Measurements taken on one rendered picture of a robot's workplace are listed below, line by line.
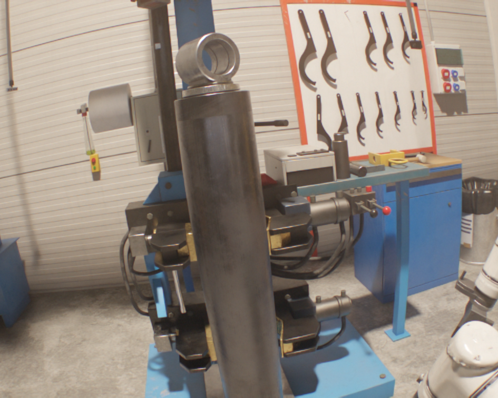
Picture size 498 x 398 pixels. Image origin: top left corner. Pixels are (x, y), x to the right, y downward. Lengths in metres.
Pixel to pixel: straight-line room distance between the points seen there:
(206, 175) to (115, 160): 2.51
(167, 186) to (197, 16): 0.81
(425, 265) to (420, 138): 1.56
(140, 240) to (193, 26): 1.00
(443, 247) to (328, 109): 1.60
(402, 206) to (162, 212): 1.23
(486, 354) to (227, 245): 0.80
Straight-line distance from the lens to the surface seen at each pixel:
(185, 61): 1.16
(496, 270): 1.01
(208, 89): 1.11
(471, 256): 3.55
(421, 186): 2.82
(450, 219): 3.06
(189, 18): 1.97
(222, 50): 1.22
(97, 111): 2.35
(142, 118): 2.34
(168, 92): 1.85
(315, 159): 1.80
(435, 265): 3.09
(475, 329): 0.62
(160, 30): 1.89
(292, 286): 1.94
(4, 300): 3.47
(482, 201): 3.33
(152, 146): 2.34
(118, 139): 3.56
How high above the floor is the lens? 1.43
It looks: 12 degrees down
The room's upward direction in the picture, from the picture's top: 7 degrees counter-clockwise
